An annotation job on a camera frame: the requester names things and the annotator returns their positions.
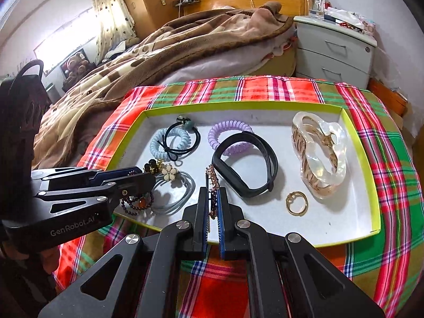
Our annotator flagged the rose gold hair claw clip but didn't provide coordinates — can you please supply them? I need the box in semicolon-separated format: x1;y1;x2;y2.
291;116;342;186

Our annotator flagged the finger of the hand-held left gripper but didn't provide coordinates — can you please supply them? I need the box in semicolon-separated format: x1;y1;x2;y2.
31;167;144;189
33;173;156;217

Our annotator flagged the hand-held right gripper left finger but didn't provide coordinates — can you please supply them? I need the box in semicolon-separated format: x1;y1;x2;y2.
38;186;211;318

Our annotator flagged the white nightstand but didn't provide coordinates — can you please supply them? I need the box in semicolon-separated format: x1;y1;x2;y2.
293;15;378;90

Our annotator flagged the amber bead bracelet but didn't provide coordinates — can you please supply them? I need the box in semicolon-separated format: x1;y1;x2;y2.
121;190;155;214

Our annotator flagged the light blue spiral hair tie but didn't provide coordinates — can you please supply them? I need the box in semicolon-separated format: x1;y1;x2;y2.
150;127;193;157

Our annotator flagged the black gold hair tie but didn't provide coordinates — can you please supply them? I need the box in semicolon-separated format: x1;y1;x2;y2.
143;160;166;174

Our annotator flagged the brown stuffed bear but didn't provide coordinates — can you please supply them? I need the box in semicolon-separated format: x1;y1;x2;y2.
64;52;89;84

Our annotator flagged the grey flower hair tie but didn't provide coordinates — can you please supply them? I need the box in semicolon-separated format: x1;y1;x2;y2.
151;164;197;215

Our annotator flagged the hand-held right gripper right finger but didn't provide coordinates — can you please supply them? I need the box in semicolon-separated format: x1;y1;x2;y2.
217;187;386;318

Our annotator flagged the teal bead black hair tie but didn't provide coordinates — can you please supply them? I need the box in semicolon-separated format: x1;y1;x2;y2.
158;115;202;165

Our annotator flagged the black chair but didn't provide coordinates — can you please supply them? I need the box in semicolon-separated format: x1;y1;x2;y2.
0;59;46;173

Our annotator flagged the brown patterned blanket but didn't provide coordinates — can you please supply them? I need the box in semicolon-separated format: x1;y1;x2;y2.
33;2;295;169

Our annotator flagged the gold ring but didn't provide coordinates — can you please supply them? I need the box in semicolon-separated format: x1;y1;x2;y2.
286;191;310;217

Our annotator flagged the black silicone wristband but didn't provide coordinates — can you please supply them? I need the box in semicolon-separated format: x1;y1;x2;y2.
212;131;279;199

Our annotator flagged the clear acrylic hair claw clip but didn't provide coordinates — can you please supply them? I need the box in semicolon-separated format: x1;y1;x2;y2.
293;112;347;200

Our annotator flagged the dotted curtain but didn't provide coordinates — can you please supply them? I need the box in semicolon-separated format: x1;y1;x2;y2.
88;0;136;63

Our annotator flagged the person's left hand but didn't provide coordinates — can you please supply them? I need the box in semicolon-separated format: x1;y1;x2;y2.
36;244;62;274

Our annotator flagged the clear acrylic holder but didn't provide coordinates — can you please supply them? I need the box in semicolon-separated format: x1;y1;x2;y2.
306;0;328;19

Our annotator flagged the pink rhinestone hair clip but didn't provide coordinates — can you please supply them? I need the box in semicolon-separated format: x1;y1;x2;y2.
205;165;221;221

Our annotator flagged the pale quilt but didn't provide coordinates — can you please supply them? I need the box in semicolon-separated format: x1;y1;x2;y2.
172;36;296;81

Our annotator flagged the wooden wardrobe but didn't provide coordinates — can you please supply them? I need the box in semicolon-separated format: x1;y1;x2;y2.
114;0;187;40

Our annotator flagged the yellow-green cardboard box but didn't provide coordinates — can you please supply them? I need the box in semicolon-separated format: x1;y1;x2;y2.
108;101;381;247

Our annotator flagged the nightstand clutter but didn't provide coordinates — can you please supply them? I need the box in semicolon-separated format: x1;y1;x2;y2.
325;6;377;34

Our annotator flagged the purple spiral hair tie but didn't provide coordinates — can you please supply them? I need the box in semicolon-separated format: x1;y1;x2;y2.
208;121;254;157

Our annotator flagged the red green plaid cloth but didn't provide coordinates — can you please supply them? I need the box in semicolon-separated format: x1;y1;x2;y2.
53;74;418;318

